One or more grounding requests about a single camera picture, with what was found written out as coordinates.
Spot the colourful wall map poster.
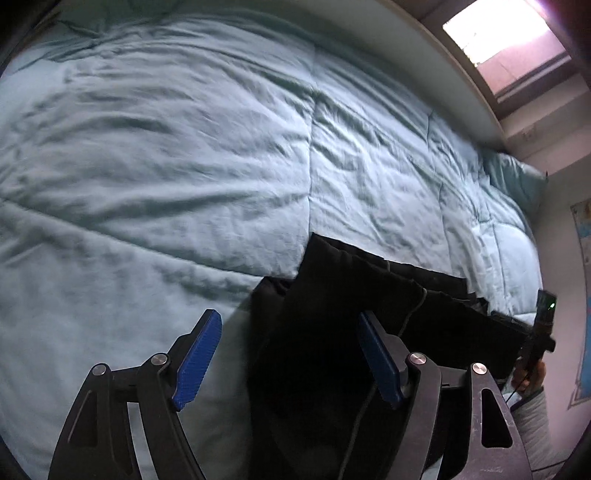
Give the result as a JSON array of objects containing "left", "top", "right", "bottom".
[{"left": 566, "top": 198, "right": 591, "bottom": 411}]

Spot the person's right forearm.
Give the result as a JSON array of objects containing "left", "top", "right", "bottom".
[{"left": 510, "top": 391, "right": 570, "bottom": 472}]

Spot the light blue quilt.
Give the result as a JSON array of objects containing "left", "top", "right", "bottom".
[{"left": 0, "top": 9, "right": 543, "bottom": 480}]

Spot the light blue pillow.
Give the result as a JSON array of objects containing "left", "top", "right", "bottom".
[{"left": 482, "top": 150, "right": 548, "bottom": 214}]

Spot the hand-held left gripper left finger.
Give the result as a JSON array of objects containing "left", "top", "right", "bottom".
[{"left": 48, "top": 309, "right": 223, "bottom": 480}]

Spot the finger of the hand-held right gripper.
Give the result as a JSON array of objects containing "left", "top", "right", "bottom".
[{"left": 489, "top": 311, "right": 533, "bottom": 333}]

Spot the window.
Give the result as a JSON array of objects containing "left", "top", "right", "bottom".
[{"left": 441, "top": 0, "right": 580, "bottom": 106}]

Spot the person's right hand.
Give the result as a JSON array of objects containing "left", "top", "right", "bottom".
[{"left": 512, "top": 357, "right": 547, "bottom": 396}]

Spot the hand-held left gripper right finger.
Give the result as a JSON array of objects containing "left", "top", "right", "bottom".
[{"left": 358, "top": 310, "right": 534, "bottom": 480}]

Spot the black cable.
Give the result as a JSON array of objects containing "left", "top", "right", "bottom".
[{"left": 504, "top": 369, "right": 529, "bottom": 409}]

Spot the black hooded jacket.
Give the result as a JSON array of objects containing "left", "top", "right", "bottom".
[{"left": 249, "top": 233, "right": 532, "bottom": 480}]

